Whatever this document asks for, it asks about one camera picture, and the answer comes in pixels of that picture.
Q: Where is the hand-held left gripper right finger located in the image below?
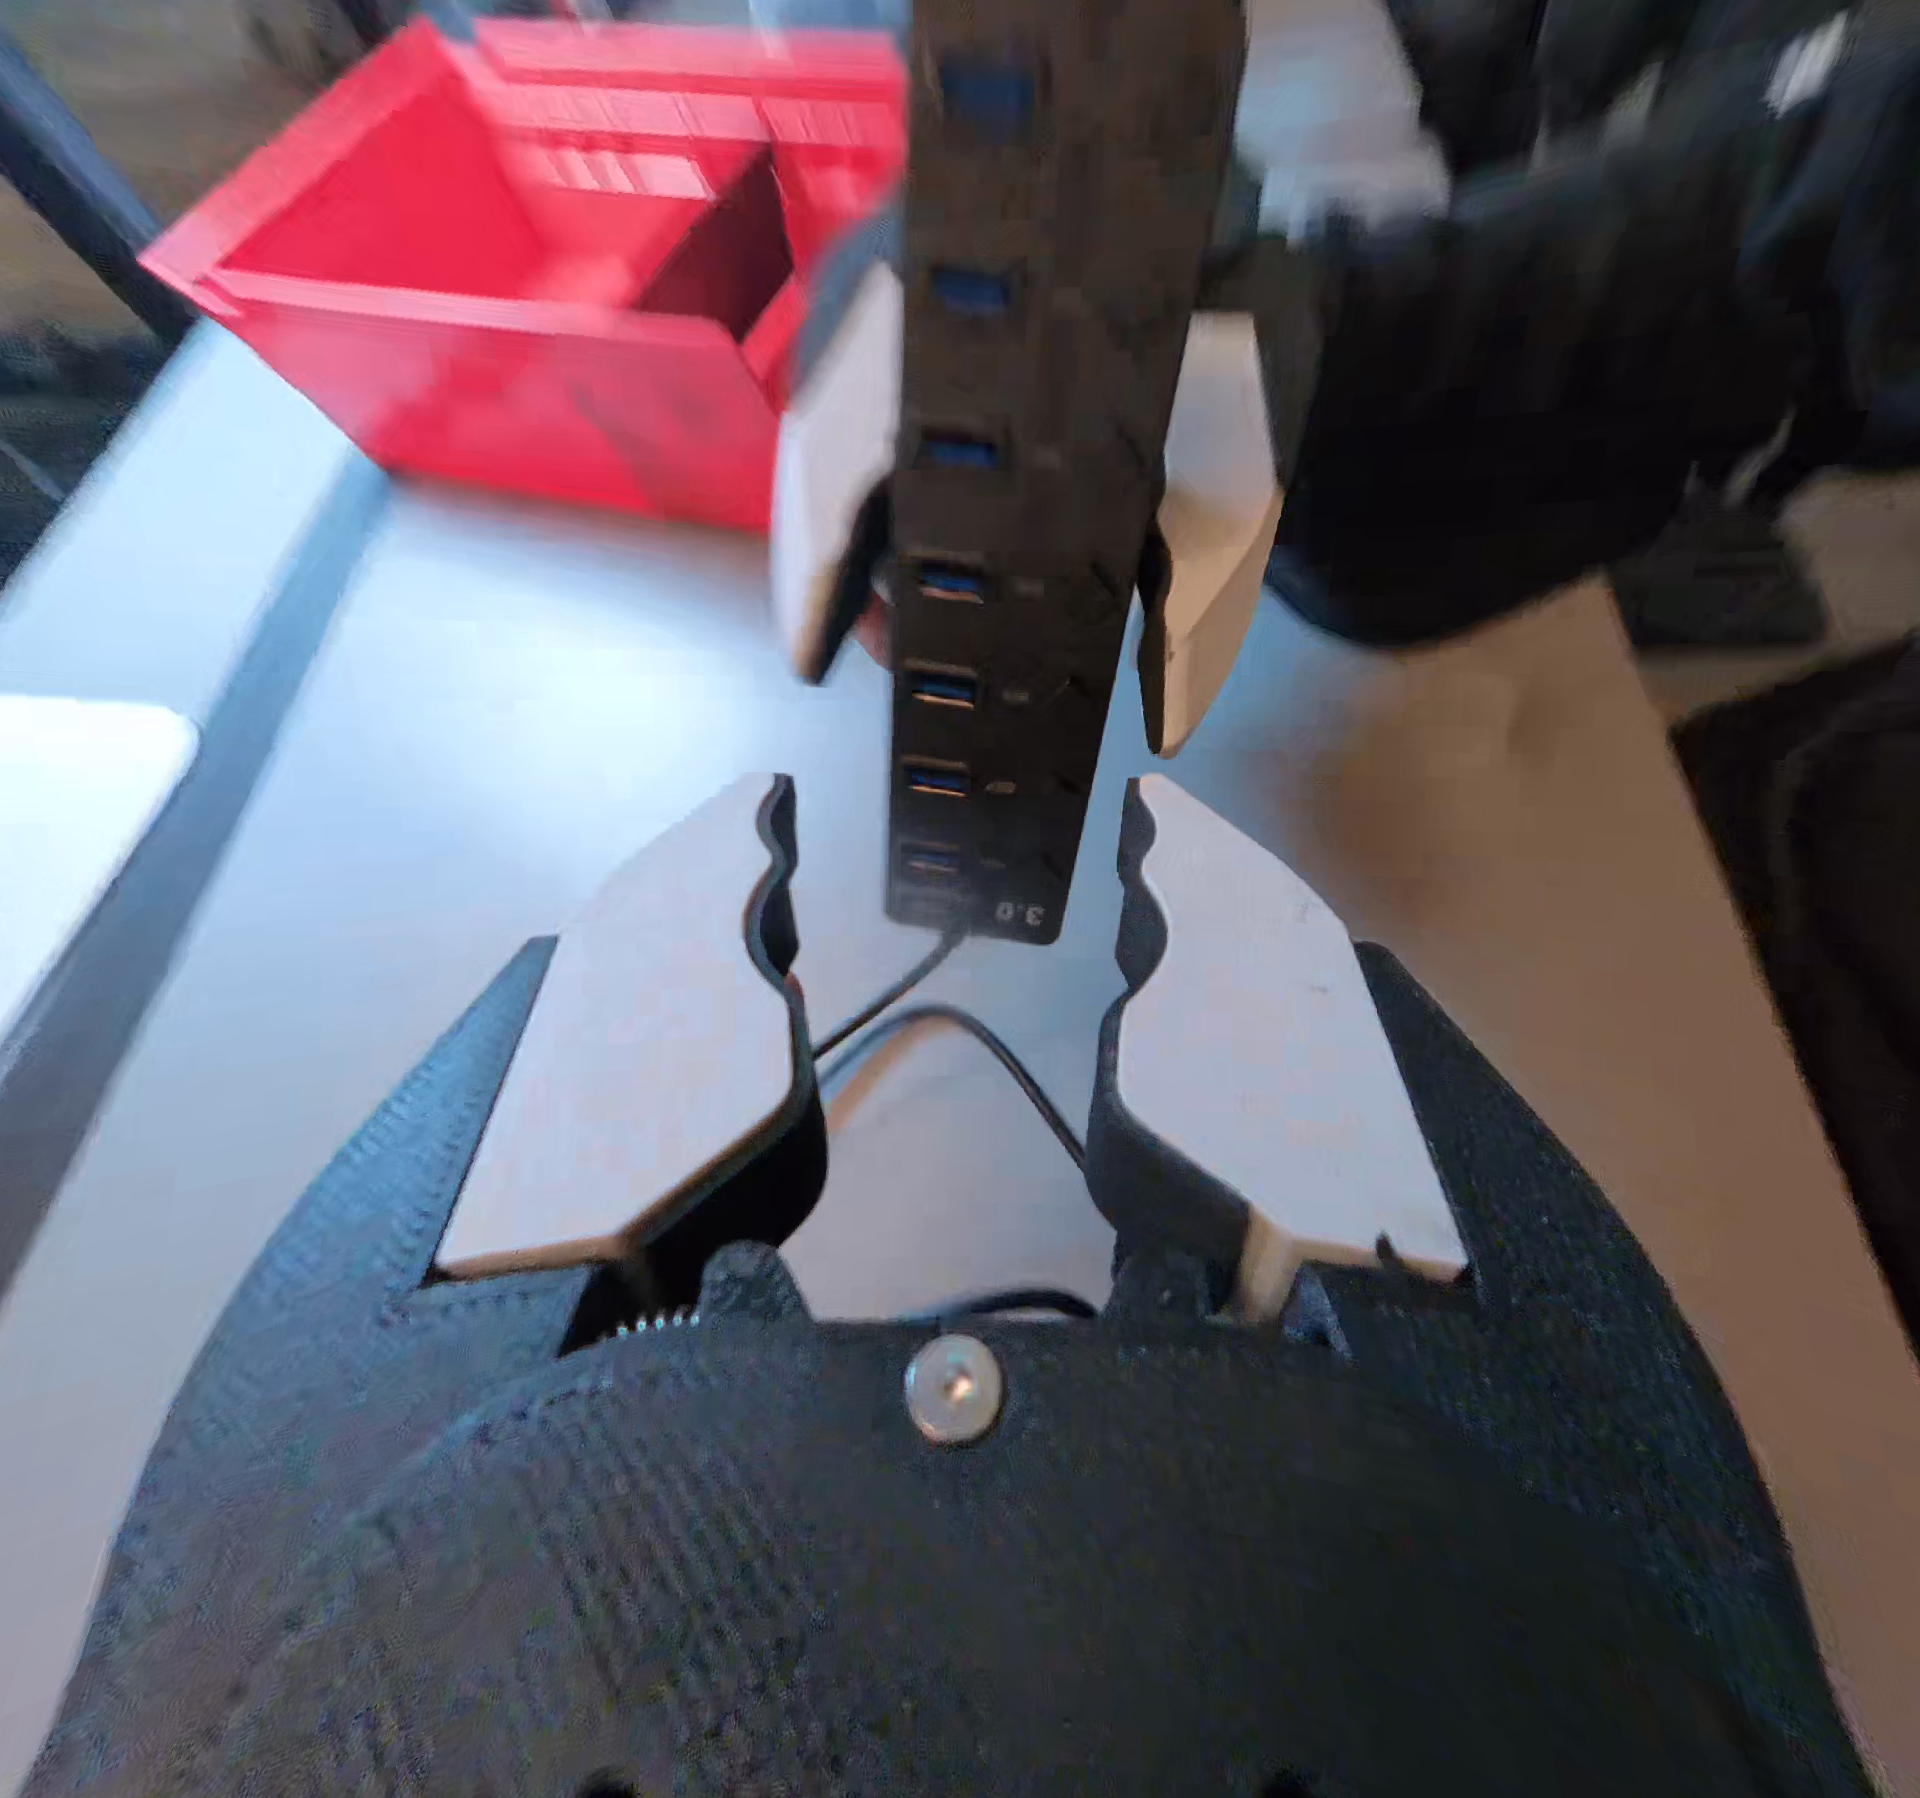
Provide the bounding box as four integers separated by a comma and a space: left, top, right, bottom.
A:
1087, 774, 1473, 1326

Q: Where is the red open plastic bin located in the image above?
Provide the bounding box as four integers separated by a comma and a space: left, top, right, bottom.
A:
140, 16, 911, 535

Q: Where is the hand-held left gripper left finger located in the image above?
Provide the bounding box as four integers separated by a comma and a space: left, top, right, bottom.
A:
432, 774, 829, 1348

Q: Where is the black usb hub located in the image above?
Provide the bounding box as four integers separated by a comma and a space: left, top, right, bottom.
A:
887, 0, 1247, 946

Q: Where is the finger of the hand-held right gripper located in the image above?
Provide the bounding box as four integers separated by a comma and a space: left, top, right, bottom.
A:
768, 213, 911, 690
1133, 313, 1286, 762

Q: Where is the black usb hub cable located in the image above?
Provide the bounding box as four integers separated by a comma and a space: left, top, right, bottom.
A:
811, 920, 1106, 1323

